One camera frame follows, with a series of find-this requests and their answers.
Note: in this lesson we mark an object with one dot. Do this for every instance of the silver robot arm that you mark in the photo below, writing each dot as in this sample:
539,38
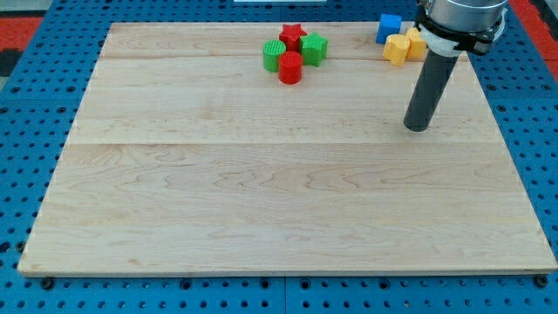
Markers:
450,27

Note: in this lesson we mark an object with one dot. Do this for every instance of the yellow heart block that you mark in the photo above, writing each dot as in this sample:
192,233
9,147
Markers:
396,47

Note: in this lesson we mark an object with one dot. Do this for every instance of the wooden board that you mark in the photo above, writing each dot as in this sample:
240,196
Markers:
187,158

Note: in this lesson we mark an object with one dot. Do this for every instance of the red cylinder block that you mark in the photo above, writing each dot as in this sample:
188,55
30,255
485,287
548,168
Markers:
290,67

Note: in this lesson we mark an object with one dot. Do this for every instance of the green cylinder block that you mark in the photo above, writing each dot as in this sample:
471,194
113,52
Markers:
271,51

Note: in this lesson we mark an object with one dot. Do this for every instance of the green star block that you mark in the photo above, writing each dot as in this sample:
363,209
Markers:
313,48

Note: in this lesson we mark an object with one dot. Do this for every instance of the red star block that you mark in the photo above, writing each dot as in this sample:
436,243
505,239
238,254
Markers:
290,36

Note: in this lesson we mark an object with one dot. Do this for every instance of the blue cube block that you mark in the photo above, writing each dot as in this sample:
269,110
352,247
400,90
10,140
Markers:
388,25

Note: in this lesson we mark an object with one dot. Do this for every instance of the yellow pentagon block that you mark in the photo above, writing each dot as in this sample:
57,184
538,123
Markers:
417,45

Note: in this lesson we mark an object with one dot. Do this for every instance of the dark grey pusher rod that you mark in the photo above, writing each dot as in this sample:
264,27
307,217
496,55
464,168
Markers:
432,81

